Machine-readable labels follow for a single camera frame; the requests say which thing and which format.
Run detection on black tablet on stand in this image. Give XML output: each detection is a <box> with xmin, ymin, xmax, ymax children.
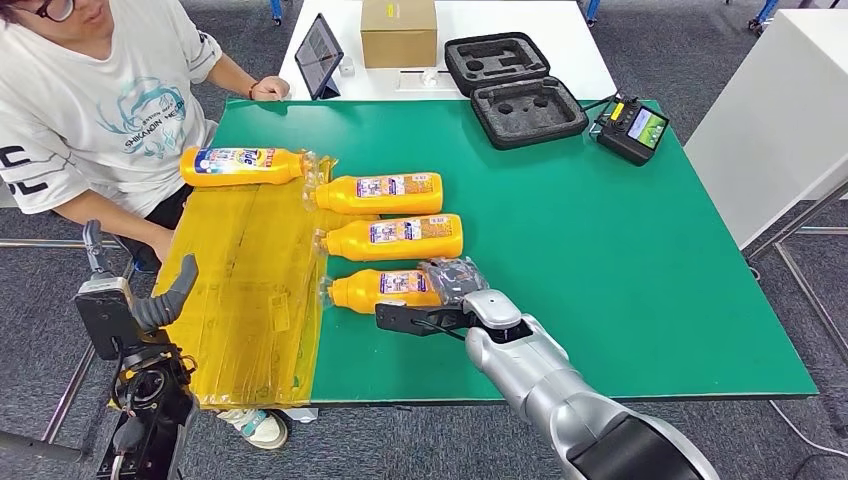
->
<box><xmin>294</xmin><ymin>13</ymin><xmax>346</xmax><ymax>102</ymax></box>

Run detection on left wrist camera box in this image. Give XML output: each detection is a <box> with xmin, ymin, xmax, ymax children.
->
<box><xmin>74</xmin><ymin>274</ymin><xmax>144</xmax><ymax>362</ymax></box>

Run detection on black controller cable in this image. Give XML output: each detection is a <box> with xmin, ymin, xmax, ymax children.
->
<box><xmin>581</xmin><ymin>92</ymin><xmax>621</xmax><ymax>114</ymax></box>

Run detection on white floor cable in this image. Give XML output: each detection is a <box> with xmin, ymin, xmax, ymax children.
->
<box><xmin>768</xmin><ymin>400</ymin><xmax>848</xmax><ymax>462</ymax></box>

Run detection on yellow taped cardboard sheet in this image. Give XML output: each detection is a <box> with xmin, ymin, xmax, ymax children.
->
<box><xmin>109</xmin><ymin>155</ymin><xmax>382</xmax><ymax>410</ymax></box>

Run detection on white cabinet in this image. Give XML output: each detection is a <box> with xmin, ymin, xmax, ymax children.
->
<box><xmin>683</xmin><ymin>9</ymin><xmax>848</xmax><ymax>251</ymax></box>

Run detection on black foam-lined open case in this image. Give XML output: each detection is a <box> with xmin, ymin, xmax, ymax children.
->
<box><xmin>443</xmin><ymin>31</ymin><xmax>590</xmax><ymax>151</ymax></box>

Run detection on white table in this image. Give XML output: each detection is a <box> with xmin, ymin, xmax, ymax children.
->
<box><xmin>278</xmin><ymin>0</ymin><xmax>619</xmax><ymax>103</ymax></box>

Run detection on black eyeglasses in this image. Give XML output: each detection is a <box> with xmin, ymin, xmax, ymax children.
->
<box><xmin>33</xmin><ymin>0</ymin><xmax>76</xmax><ymax>23</ymax></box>

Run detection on person's left hand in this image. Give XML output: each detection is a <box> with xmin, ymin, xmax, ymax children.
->
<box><xmin>251</xmin><ymin>74</ymin><xmax>291</xmax><ymax>103</ymax></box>

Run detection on black remote controller with screen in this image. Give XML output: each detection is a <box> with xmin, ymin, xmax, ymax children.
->
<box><xmin>594</xmin><ymin>94</ymin><xmax>671</xmax><ymax>167</ymax></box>

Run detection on person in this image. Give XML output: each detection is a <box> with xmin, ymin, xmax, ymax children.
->
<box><xmin>0</xmin><ymin>0</ymin><xmax>293</xmax><ymax>273</ymax></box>

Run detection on white and teal shoe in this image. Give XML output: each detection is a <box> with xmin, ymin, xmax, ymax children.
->
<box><xmin>215</xmin><ymin>408</ymin><xmax>290</xmax><ymax>452</ymax></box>

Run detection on white flat card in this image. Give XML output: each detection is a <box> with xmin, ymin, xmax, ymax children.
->
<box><xmin>396</xmin><ymin>69</ymin><xmax>458</xmax><ymax>93</ymax></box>

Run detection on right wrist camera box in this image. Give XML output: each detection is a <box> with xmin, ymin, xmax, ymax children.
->
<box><xmin>374</xmin><ymin>301</ymin><xmax>482</xmax><ymax>339</ymax></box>

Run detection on orange detergent bottle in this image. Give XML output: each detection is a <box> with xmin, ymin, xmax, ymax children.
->
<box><xmin>307</xmin><ymin>172</ymin><xmax>444</xmax><ymax>217</ymax></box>
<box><xmin>317</xmin><ymin>213</ymin><xmax>464</xmax><ymax>263</ymax></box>
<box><xmin>180</xmin><ymin>146</ymin><xmax>316</xmax><ymax>189</ymax></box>
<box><xmin>324</xmin><ymin>266</ymin><xmax>444</xmax><ymax>316</ymax></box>

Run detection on brown cardboard box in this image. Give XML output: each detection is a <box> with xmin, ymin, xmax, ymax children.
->
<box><xmin>360</xmin><ymin>0</ymin><xmax>439</xmax><ymax>70</ymax></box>

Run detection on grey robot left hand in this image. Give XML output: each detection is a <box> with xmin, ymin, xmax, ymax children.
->
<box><xmin>82</xmin><ymin>219</ymin><xmax>200</xmax><ymax>333</ymax></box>

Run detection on steel table leg frame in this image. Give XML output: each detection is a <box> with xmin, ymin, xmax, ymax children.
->
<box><xmin>745</xmin><ymin>182</ymin><xmax>848</xmax><ymax>366</ymax></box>
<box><xmin>0</xmin><ymin>238</ymin><xmax>140</xmax><ymax>464</ymax></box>

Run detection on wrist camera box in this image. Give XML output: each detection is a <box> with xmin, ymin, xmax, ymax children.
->
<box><xmin>74</xmin><ymin>274</ymin><xmax>144</xmax><ymax>362</ymax></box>
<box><xmin>374</xmin><ymin>301</ymin><xmax>482</xmax><ymax>339</ymax></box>

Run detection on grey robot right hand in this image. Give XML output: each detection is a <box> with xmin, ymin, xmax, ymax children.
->
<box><xmin>418</xmin><ymin>256</ymin><xmax>492</xmax><ymax>307</ymax></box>

